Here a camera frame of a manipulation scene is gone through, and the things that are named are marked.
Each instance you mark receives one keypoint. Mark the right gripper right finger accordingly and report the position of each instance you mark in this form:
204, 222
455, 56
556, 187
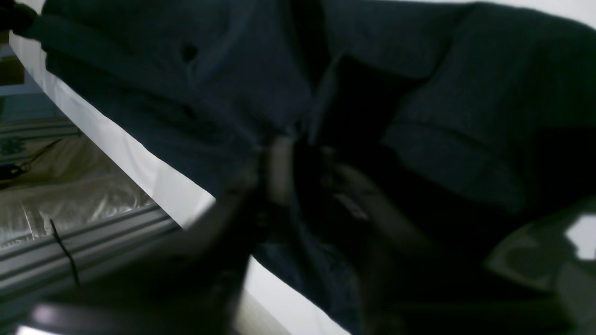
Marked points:
406, 283

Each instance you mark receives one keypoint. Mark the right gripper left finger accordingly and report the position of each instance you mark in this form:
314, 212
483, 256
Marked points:
191, 283

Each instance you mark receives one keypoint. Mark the black t-shirt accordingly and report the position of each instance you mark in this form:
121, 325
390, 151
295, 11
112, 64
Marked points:
476, 120

